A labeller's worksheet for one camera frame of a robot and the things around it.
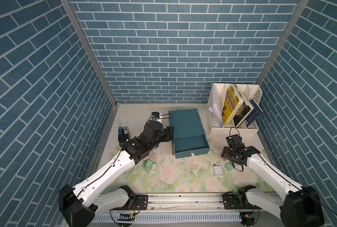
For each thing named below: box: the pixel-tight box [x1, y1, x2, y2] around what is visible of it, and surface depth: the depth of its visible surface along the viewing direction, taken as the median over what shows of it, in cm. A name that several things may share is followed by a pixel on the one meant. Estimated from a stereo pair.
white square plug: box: [212, 165, 224, 176], surface depth 86 cm
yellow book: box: [221, 83, 244, 127], surface depth 97 cm
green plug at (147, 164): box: [143, 159, 153, 171], surface depth 87 cm
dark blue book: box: [244, 99, 264, 127], surface depth 100 cm
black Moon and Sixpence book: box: [232, 97, 255, 128], surface depth 96 cm
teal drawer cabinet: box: [168, 108, 211, 159], surface depth 82 cm
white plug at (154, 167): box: [151, 163, 158, 172], surface depth 86 cm
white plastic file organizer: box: [206, 82, 263, 135], surface depth 100 cm
